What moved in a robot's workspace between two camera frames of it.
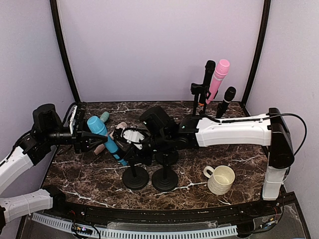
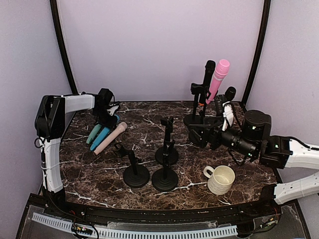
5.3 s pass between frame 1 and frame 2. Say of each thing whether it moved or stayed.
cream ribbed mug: stayed
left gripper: moved
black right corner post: stayed
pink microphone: stayed
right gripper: moved
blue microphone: moved
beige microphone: stayed
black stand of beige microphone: stayed
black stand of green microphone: stayed
